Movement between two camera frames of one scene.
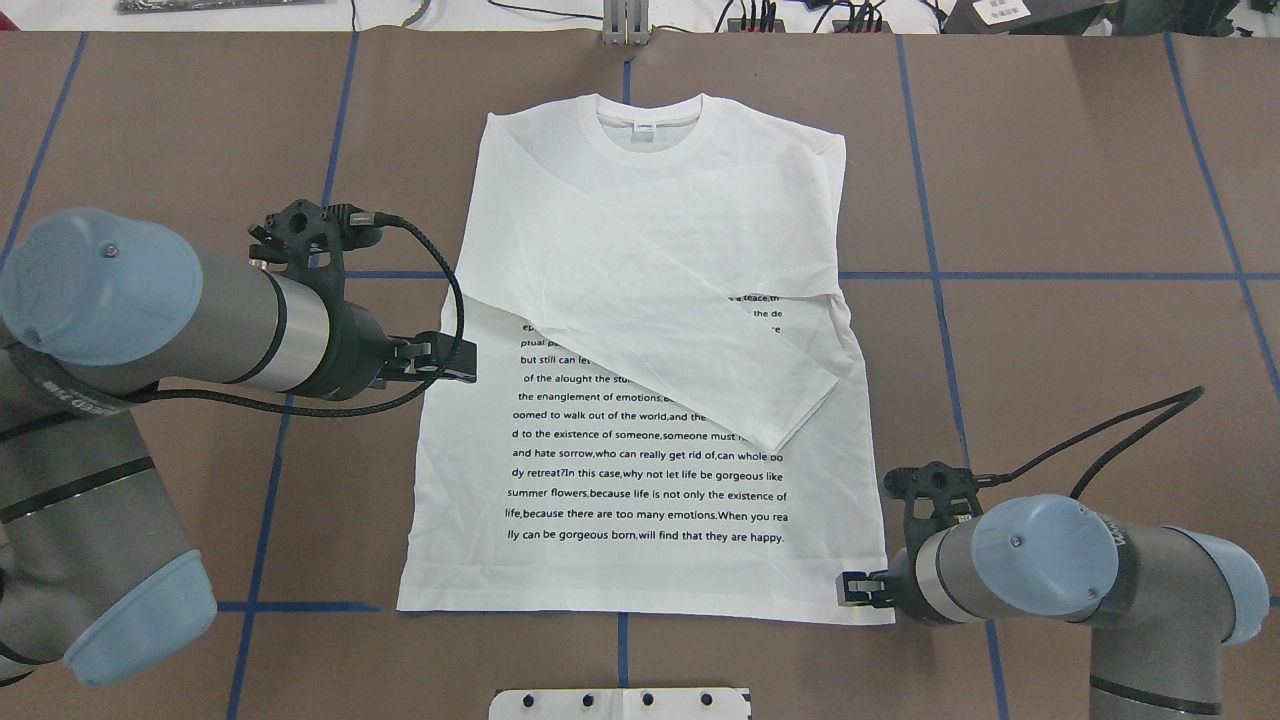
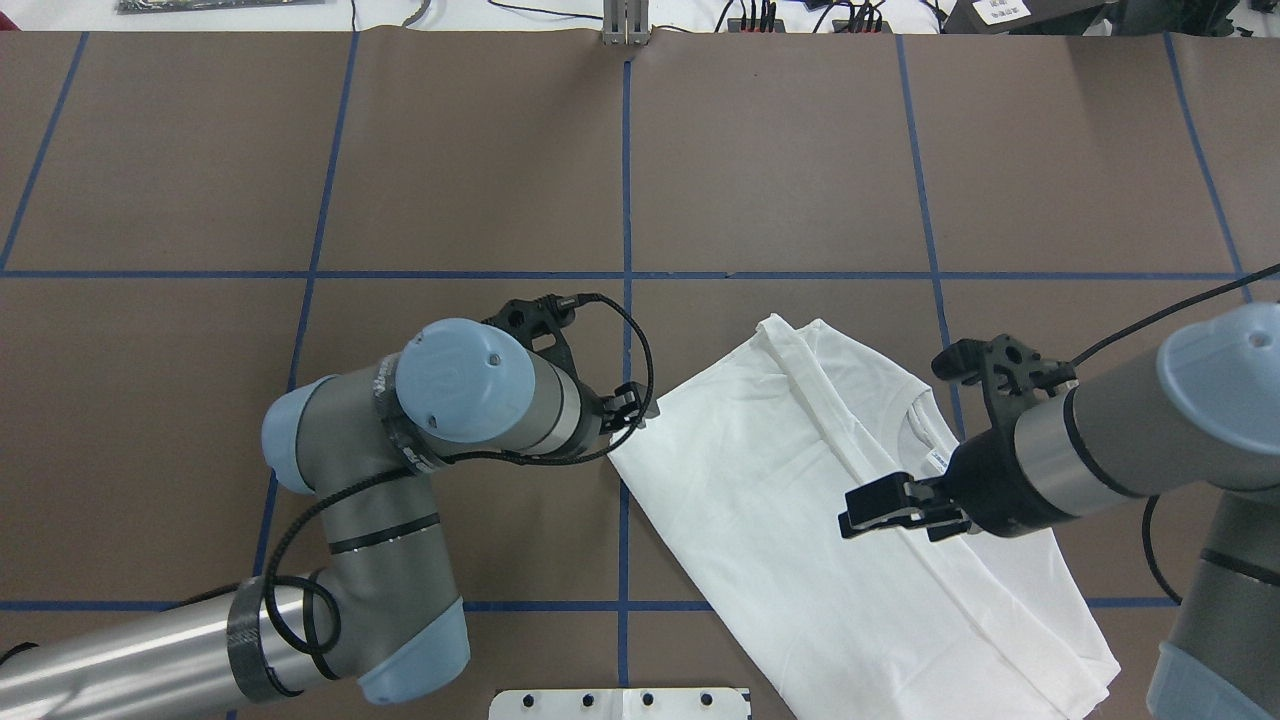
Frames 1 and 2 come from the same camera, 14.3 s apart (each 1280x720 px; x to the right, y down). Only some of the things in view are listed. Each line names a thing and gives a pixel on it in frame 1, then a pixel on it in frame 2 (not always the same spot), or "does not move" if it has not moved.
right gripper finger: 435,348 → 623,405
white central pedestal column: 619,704 does not move
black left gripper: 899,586 → 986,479
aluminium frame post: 626,22 does not move
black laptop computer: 1022,17 does not move
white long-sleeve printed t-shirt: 668,419 → 749,472
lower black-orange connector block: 861,26 does not move
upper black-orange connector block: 755,25 does not move
